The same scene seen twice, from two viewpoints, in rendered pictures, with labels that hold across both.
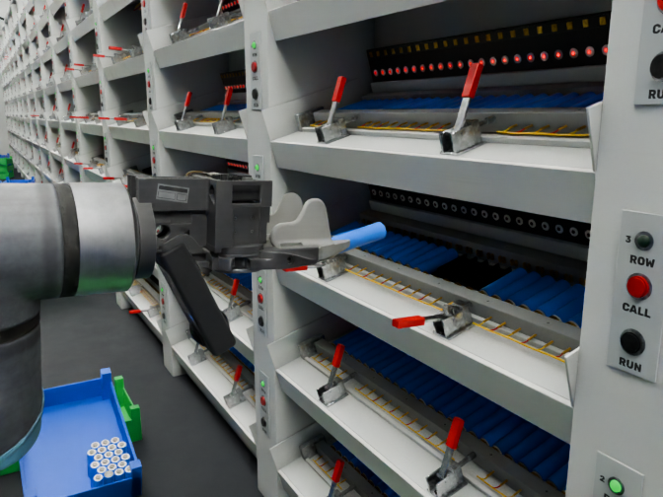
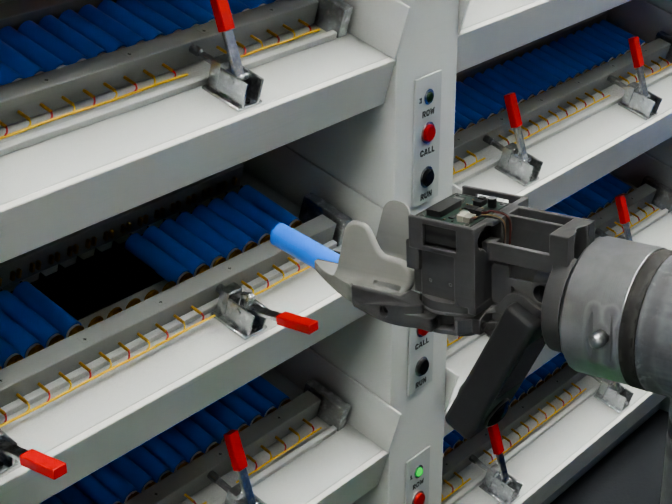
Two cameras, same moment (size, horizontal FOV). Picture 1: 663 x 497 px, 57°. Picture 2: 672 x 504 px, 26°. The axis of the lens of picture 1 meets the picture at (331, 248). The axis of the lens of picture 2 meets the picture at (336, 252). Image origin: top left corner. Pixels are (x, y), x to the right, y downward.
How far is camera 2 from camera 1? 1.35 m
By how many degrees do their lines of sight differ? 104
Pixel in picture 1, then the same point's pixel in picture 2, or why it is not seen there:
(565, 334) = (316, 232)
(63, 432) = not seen: outside the picture
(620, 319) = (419, 166)
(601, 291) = (404, 154)
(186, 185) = (541, 218)
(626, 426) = not seen: hidden behind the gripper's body
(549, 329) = not seen: hidden behind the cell
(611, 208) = (407, 83)
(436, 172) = (241, 135)
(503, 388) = (331, 315)
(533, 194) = (341, 104)
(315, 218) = (399, 223)
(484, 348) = (288, 303)
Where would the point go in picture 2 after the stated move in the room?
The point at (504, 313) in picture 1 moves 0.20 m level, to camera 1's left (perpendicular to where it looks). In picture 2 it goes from (261, 261) to (348, 366)
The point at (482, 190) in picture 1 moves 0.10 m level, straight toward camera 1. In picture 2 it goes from (292, 128) to (414, 122)
